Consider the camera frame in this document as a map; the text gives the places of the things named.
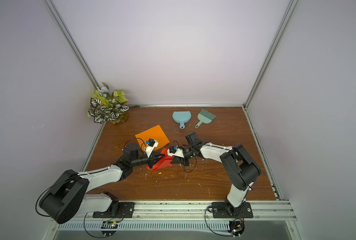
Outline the red square paper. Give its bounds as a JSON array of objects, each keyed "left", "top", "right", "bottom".
[{"left": 147, "top": 148, "right": 173, "bottom": 171}]

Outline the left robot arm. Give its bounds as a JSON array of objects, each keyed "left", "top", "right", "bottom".
[{"left": 35, "top": 144, "right": 165, "bottom": 224}]

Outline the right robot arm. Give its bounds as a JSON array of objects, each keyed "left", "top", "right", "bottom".
[{"left": 167, "top": 132, "right": 262, "bottom": 217}]

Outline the orange square paper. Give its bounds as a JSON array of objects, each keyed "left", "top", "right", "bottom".
[{"left": 135, "top": 125, "right": 170, "bottom": 150}]

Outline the light blue dustpan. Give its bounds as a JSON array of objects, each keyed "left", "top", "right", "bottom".
[{"left": 172, "top": 111, "right": 192, "bottom": 129}]

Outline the green hand brush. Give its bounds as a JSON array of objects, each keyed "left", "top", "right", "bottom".
[{"left": 195, "top": 109, "right": 216, "bottom": 129}]

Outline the potted artificial plant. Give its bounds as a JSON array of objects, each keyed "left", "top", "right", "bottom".
[{"left": 87, "top": 82, "right": 130, "bottom": 125}]

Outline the left connector board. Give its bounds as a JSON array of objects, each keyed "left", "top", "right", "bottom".
[{"left": 100, "top": 221, "right": 119, "bottom": 238}]

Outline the connector board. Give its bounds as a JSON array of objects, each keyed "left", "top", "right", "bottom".
[
  {"left": 100, "top": 221, "right": 119, "bottom": 238},
  {"left": 229, "top": 218, "right": 246, "bottom": 238}
]

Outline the right connector board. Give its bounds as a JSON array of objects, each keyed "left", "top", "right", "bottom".
[{"left": 229, "top": 218, "right": 246, "bottom": 238}]

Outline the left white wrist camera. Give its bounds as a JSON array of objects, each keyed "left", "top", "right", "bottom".
[{"left": 144, "top": 139, "right": 159, "bottom": 158}]

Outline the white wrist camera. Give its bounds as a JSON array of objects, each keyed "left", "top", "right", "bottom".
[
  {"left": 167, "top": 146, "right": 185, "bottom": 158},
  {"left": 144, "top": 139, "right": 159, "bottom": 158}
]

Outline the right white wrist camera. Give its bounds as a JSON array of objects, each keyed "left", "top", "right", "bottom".
[{"left": 167, "top": 146, "right": 185, "bottom": 158}]

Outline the aluminium front rail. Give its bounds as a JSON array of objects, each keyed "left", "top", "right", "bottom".
[{"left": 50, "top": 200, "right": 298, "bottom": 222}]

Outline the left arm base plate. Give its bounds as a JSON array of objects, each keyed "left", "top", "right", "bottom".
[{"left": 92, "top": 202, "right": 135, "bottom": 219}]

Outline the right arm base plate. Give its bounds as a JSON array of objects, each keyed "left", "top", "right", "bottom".
[{"left": 211, "top": 202, "right": 254, "bottom": 219}]

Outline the left black cable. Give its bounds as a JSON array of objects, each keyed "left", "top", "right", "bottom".
[{"left": 83, "top": 208, "right": 126, "bottom": 240}]

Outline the black cable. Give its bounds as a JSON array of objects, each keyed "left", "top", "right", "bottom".
[
  {"left": 203, "top": 205, "right": 233, "bottom": 238},
  {"left": 83, "top": 208, "right": 126, "bottom": 240}
]

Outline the right black cable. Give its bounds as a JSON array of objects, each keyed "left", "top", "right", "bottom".
[{"left": 203, "top": 205, "right": 233, "bottom": 238}]

